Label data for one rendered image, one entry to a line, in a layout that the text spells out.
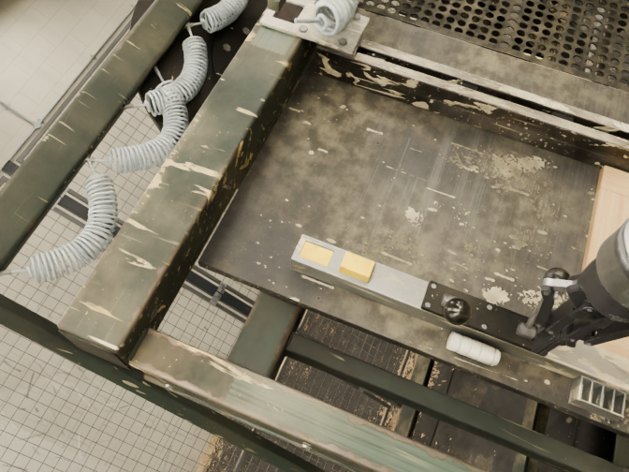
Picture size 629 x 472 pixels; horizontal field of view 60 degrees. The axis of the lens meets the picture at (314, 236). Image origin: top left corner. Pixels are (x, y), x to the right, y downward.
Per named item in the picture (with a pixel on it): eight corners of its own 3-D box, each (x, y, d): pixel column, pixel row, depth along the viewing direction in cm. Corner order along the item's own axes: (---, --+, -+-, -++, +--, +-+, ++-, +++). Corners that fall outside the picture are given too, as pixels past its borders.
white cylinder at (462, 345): (444, 350, 86) (492, 370, 85) (448, 345, 84) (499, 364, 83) (448, 333, 88) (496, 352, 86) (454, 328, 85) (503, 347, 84)
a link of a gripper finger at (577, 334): (612, 283, 60) (626, 287, 59) (569, 317, 69) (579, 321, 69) (607, 314, 58) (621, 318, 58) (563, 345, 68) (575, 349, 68)
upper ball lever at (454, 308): (456, 317, 86) (467, 331, 72) (433, 307, 86) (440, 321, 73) (465, 294, 85) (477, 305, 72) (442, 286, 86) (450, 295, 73)
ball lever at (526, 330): (533, 348, 82) (577, 283, 74) (509, 339, 82) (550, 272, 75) (533, 332, 85) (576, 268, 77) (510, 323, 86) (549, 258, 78)
